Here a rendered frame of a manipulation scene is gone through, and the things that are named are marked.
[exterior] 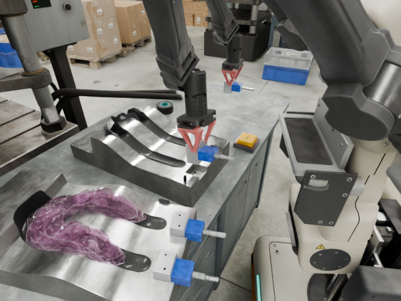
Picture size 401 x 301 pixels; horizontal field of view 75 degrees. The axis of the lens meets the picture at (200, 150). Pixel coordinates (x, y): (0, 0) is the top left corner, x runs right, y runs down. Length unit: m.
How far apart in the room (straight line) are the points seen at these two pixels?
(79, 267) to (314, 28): 0.57
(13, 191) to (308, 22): 0.74
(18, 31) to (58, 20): 0.28
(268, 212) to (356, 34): 1.62
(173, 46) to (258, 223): 1.45
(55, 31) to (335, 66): 1.21
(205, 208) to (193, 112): 0.29
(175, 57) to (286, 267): 1.05
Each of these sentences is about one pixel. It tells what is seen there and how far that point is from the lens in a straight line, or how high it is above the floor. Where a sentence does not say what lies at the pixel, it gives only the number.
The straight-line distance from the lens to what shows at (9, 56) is 4.33.
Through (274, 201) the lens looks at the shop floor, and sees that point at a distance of 1.96.
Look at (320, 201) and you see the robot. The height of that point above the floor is 0.96.
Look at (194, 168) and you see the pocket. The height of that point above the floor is 0.87.
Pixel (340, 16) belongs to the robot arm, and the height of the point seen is 1.34.
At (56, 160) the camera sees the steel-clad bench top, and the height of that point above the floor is 0.80.
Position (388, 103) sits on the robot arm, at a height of 1.25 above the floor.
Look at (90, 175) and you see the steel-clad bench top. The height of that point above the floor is 0.80.
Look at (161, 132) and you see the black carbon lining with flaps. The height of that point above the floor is 0.89.
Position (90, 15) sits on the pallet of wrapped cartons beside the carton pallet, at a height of 0.75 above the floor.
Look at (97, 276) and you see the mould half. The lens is 0.62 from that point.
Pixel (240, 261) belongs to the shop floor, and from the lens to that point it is 1.63.
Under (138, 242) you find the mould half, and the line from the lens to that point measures 0.66.
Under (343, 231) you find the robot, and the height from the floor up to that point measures 0.85.
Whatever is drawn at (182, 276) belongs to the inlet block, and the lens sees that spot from 0.58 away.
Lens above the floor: 1.38
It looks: 36 degrees down
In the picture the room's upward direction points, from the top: straight up
